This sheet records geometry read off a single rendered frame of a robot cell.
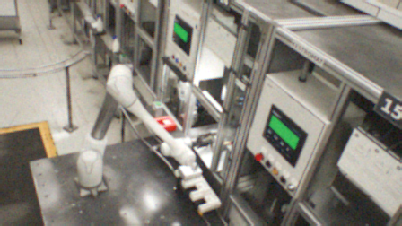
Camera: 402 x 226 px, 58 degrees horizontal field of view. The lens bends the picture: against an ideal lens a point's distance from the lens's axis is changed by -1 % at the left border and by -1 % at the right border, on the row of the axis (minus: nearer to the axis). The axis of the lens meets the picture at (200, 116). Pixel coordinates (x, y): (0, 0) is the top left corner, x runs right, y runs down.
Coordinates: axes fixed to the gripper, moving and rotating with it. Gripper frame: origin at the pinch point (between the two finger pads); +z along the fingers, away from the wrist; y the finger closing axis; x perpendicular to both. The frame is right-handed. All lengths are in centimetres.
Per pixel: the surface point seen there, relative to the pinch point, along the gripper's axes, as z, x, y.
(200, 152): -11.7, -2.8, -9.3
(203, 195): -27.7, -36.2, -12.3
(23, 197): -128, 82, -97
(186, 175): -32.8, -20.9, -7.1
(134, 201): -63, -9, -31
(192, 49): -14, 24, 59
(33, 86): -92, 268, -99
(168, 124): -22.8, 29.1, -3.9
